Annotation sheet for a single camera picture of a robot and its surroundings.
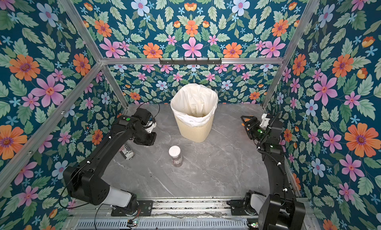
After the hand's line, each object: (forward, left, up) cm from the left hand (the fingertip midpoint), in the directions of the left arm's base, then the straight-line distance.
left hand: (155, 142), depth 79 cm
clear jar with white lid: (-6, -10, -1) cm, 12 cm away
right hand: (+4, -50, +10) cm, 51 cm away
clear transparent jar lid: (+1, -43, -17) cm, 46 cm away
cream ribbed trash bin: (+6, -22, +2) cm, 23 cm away
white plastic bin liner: (+26, -22, +1) cm, 34 cm away
